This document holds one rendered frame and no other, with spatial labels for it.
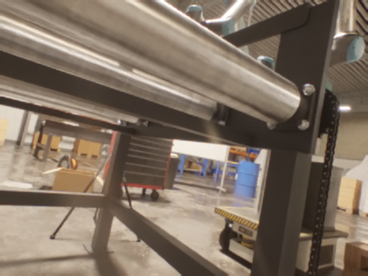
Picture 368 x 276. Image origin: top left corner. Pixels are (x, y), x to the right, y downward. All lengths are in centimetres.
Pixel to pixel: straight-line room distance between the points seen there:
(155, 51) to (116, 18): 7
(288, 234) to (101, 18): 60
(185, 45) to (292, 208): 47
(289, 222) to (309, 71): 40
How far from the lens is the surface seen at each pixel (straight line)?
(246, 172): 645
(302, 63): 78
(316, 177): 218
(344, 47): 198
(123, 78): 68
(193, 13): 152
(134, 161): 329
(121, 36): 38
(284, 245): 70
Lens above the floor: 67
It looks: 5 degrees up
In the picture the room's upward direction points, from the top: 11 degrees clockwise
